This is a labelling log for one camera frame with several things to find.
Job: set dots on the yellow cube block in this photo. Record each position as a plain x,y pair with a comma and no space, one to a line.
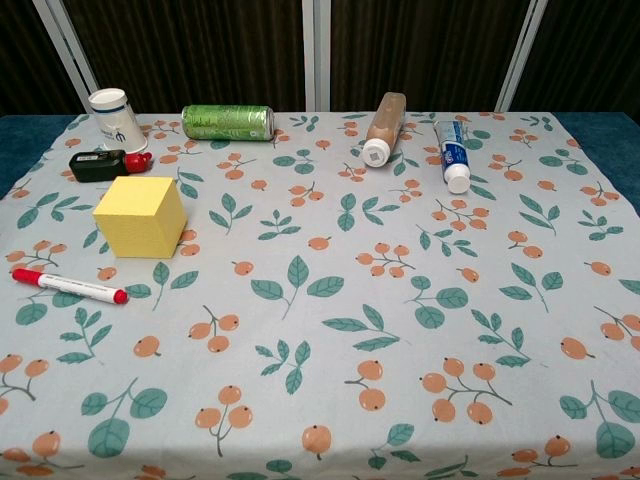
142,220

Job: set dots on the red and white marker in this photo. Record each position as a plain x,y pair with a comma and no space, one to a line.
70,285

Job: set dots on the floral printed tablecloth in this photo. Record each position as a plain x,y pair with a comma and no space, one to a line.
350,300

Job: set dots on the brown drink bottle white cap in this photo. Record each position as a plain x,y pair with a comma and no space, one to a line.
384,129

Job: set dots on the green drink can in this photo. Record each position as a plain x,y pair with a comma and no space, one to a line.
227,122

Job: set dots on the white blue toothpaste tube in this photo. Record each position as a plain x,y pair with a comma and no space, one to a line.
452,150

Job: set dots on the black and red device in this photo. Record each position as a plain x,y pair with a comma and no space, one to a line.
100,166

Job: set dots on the white paper cup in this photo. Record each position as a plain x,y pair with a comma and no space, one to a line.
116,122

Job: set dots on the white metal frame post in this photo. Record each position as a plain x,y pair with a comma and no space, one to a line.
72,55
315,55
520,55

